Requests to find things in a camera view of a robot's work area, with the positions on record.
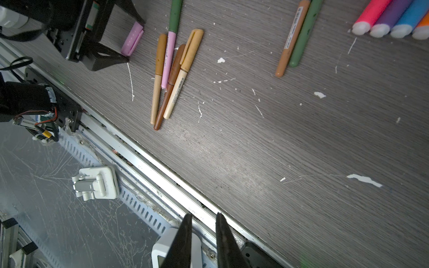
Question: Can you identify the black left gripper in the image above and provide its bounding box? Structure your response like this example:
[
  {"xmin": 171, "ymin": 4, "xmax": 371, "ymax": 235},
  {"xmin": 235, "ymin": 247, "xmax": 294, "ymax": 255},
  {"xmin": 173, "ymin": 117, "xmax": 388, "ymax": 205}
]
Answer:
[{"xmin": 1, "ymin": 1, "xmax": 145, "ymax": 71}]

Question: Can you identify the pink cap brown marker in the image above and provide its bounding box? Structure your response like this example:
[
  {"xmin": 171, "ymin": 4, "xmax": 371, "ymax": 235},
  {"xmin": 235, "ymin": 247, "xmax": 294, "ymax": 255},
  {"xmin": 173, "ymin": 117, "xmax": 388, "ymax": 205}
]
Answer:
[{"xmin": 275, "ymin": 0, "xmax": 311, "ymax": 78}]

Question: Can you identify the purple highlighter pen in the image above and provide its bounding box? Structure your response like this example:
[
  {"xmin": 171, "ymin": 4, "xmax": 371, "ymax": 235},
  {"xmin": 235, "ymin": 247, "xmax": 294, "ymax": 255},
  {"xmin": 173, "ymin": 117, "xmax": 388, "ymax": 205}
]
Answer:
[{"xmin": 370, "ymin": 0, "xmax": 413, "ymax": 38}]

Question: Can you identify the brown marker pen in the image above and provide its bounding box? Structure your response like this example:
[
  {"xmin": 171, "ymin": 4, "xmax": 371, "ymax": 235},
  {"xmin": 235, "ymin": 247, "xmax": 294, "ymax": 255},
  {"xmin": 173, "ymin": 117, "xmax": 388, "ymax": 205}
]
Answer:
[{"xmin": 154, "ymin": 44, "xmax": 185, "ymax": 131}]

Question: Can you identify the white handheld device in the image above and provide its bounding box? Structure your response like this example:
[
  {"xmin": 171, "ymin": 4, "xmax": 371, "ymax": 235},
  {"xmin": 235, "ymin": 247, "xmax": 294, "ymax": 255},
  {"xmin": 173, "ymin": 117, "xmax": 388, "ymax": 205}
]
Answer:
[{"xmin": 71, "ymin": 166, "xmax": 120, "ymax": 201}]

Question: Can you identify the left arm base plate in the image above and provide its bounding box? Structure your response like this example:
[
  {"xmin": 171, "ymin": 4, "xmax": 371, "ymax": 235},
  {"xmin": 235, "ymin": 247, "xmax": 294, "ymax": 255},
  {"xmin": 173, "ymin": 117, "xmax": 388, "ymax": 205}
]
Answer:
[{"xmin": 25, "ymin": 68, "xmax": 83, "ymax": 132}]

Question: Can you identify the pink highlighter pen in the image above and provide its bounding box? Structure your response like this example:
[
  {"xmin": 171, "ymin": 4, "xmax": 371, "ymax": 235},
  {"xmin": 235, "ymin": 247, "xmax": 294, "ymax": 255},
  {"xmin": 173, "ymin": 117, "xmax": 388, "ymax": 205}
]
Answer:
[{"xmin": 351, "ymin": 0, "xmax": 392, "ymax": 36}]

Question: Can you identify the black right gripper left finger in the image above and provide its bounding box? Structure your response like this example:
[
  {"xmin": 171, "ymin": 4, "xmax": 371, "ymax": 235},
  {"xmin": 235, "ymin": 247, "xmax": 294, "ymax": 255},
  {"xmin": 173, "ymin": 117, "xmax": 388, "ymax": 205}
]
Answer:
[{"xmin": 161, "ymin": 213, "xmax": 192, "ymax": 268}]

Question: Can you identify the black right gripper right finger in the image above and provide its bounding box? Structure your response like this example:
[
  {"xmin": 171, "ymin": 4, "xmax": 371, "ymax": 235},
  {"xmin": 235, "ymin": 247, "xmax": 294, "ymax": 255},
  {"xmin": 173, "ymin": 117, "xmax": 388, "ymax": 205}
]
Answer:
[{"xmin": 216, "ymin": 213, "xmax": 249, "ymax": 268}]

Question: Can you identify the gold cap cream marker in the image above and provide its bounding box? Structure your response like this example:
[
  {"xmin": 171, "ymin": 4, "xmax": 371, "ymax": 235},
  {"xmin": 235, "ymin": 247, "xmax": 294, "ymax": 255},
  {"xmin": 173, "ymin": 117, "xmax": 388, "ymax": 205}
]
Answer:
[{"xmin": 163, "ymin": 29, "xmax": 204, "ymax": 119}]

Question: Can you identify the blue highlighter pen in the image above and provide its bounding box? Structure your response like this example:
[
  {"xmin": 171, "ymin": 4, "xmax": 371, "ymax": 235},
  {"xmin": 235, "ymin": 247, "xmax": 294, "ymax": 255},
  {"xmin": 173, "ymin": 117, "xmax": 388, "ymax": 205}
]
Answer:
[{"xmin": 391, "ymin": 0, "xmax": 429, "ymax": 39}]

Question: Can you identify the tan marker pen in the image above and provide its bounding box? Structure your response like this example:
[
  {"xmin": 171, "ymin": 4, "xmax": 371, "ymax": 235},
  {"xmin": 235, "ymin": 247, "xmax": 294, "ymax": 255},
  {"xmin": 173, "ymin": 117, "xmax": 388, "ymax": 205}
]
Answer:
[{"xmin": 150, "ymin": 33, "xmax": 167, "ymax": 125}]

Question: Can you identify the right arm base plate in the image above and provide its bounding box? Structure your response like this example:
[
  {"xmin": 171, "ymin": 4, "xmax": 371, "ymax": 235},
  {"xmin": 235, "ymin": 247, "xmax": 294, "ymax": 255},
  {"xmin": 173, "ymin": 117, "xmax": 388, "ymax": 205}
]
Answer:
[{"xmin": 241, "ymin": 242, "xmax": 283, "ymax": 268}]

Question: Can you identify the orange highlighter pen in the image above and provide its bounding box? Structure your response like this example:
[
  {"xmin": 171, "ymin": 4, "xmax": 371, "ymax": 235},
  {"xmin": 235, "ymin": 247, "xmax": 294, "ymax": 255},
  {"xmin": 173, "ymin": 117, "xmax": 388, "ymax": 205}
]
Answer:
[{"xmin": 412, "ymin": 11, "xmax": 429, "ymax": 40}]

